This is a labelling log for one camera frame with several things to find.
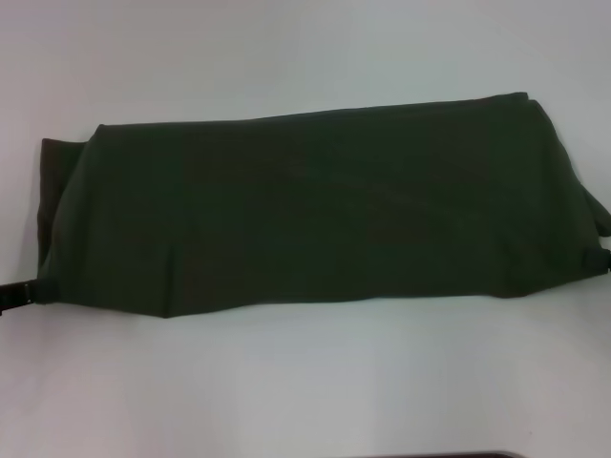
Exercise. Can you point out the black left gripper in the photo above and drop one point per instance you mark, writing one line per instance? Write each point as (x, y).
(6, 296)

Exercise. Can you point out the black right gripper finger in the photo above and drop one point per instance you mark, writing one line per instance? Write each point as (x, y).
(599, 260)

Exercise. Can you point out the dark green FREE T-shirt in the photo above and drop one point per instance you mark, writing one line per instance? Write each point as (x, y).
(310, 205)

